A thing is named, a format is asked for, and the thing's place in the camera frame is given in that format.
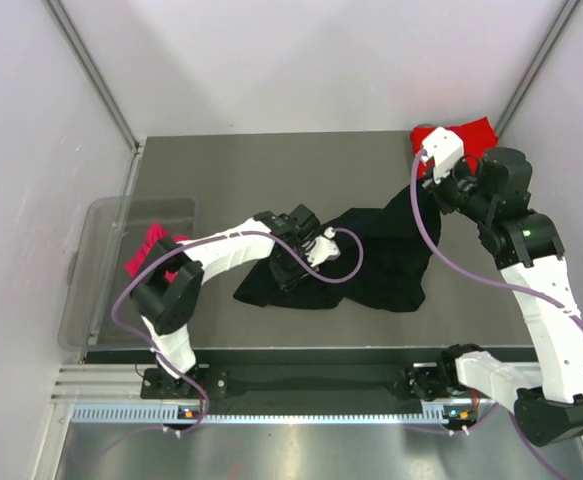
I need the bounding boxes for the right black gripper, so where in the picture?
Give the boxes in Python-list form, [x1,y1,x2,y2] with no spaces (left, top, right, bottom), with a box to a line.
[423,155,494,224]

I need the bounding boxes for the black t shirt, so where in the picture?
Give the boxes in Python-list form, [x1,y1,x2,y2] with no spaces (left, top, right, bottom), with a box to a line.
[233,188,432,313]

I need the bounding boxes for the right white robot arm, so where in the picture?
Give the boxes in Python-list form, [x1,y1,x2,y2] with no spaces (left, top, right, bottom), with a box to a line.
[410,147,583,447]

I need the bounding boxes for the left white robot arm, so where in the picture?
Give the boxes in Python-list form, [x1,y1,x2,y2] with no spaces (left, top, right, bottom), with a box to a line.
[131,205,340,397]

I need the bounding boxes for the folded red t shirt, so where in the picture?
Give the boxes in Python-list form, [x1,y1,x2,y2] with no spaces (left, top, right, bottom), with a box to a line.
[410,117,498,186]

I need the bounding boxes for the magenta t shirt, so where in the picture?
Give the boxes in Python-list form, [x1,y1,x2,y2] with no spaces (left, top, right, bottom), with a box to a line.
[125,223,190,278]

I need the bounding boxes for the clear plastic bin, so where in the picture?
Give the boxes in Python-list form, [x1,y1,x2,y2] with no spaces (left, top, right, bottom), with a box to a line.
[58,194,199,353]

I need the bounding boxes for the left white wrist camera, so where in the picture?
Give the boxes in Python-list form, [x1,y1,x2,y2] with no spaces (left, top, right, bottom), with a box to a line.
[303,227,340,269]

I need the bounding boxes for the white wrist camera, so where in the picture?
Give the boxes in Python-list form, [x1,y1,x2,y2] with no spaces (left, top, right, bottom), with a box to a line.
[416,127,465,184]
[303,227,340,269]

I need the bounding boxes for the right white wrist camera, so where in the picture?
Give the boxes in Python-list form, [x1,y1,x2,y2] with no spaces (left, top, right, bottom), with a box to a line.
[416,127,465,184]

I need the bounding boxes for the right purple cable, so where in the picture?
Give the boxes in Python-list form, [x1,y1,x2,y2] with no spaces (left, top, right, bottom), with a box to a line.
[408,152,583,480]

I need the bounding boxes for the slotted grey cable duct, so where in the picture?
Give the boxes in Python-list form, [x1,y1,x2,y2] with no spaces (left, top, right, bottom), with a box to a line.
[70,397,477,426]

